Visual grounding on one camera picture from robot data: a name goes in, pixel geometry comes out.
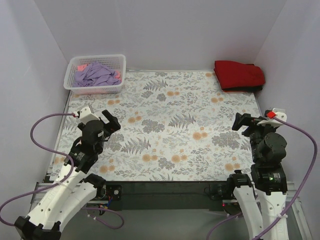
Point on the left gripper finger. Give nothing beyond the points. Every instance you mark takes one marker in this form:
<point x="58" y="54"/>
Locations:
<point x="111" y="119"/>
<point x="112" y="126"/>

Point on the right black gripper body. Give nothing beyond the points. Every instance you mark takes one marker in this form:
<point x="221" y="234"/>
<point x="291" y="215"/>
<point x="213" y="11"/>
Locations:
<point x="249" y="124"/>

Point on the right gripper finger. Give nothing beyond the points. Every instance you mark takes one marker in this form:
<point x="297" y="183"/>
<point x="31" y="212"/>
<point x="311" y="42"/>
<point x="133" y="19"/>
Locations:
<point x="249" y="130"/>
<point x="240" y="120"/>

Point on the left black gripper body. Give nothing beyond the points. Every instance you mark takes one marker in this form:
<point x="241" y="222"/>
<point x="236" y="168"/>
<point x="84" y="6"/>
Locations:
<point x="106" y="125"/>

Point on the red t shirt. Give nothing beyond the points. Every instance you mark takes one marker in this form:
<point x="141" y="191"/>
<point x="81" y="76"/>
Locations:
<point x="232" y="74"/>

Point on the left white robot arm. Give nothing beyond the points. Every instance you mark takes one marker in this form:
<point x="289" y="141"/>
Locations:
<point x="74" y="186"/>

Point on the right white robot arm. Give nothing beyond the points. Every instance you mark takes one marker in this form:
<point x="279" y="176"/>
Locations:
<point x="262" y="194"/>

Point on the folded black t shirt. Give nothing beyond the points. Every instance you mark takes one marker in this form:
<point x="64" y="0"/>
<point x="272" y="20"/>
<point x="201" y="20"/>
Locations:
<point x="246" y="88"/>

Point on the white plastic laundry basket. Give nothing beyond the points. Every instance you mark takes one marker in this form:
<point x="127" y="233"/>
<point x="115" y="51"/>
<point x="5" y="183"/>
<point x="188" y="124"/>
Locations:
<point x="116" y="62"/>

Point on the purple t shirt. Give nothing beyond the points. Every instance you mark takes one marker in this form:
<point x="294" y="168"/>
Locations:
<point x="96" y="75"/>

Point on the pink t shirt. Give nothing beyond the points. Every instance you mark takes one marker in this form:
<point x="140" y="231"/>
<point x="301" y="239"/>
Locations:
<point x="80" y="68"/>

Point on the floral patterned table mat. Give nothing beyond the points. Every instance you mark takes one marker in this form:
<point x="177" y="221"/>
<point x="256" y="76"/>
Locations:
<point x="175" y="126"/>

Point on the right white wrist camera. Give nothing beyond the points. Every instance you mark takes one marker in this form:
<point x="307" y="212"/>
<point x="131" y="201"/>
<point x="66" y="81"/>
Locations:
<point x="274" y="117"/>

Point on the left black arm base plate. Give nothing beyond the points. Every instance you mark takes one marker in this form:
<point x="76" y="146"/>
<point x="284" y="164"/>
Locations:
<point x="111" y="192"/>

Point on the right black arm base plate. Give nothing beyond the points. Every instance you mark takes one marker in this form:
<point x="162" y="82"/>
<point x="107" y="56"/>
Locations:
<point x="229" y="203"/>

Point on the aluminium frame rail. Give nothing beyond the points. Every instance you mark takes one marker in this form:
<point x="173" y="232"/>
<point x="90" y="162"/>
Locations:
<point x="40" y="191"/>

